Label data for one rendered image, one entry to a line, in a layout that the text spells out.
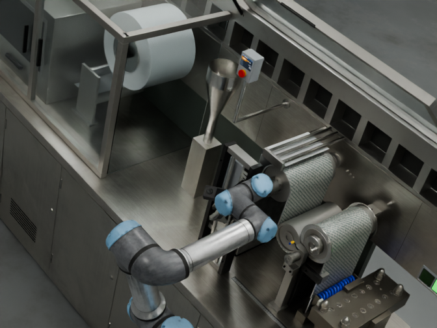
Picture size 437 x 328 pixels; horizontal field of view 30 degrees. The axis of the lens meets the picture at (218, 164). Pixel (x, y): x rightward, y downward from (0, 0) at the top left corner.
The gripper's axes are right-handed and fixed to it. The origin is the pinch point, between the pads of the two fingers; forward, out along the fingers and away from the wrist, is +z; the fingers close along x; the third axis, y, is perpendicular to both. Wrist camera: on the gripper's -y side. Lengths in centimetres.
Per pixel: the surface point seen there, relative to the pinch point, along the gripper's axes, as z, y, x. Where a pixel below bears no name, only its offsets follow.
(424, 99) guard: -87, 23, 18
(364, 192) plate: -11, 54, 29
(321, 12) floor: 272, 150, 359
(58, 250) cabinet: 121, -26, 8
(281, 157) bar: -14.5, 15.4, 24.8
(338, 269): -4, 53, -2
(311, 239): -14.8, 33.9, -0.9
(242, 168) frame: -10.7, 3.2, 15.8
